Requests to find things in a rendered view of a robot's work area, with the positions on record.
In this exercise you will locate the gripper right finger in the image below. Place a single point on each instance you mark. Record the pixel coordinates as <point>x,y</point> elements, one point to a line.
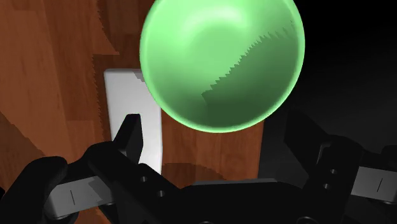
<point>335,167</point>

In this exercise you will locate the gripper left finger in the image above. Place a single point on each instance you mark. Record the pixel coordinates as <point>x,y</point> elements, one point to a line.
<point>124,173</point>

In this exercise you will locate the white flat rectangular block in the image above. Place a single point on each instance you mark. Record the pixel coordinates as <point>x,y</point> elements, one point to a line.
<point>130,96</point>

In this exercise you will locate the green bowl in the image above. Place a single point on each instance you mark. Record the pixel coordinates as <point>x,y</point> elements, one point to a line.
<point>217,65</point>

